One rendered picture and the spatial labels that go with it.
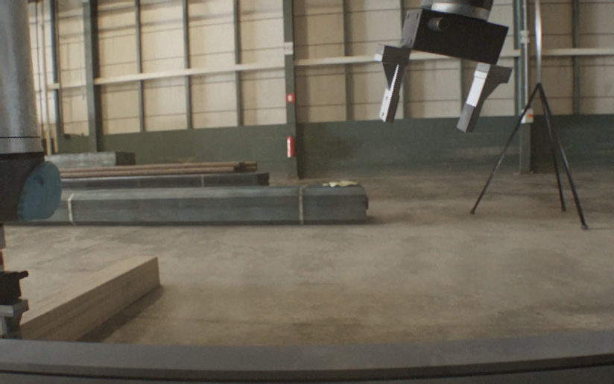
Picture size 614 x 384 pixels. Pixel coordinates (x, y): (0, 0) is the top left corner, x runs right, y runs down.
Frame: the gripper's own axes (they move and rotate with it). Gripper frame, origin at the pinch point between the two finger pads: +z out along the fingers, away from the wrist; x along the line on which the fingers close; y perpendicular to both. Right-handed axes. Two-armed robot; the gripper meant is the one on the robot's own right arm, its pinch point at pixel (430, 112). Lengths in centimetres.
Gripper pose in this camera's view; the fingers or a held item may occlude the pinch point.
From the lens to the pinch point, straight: 51.6
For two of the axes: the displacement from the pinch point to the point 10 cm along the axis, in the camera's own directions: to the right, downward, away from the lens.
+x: 9.9, 0.7, 1.5
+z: -1.3, 8.8, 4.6
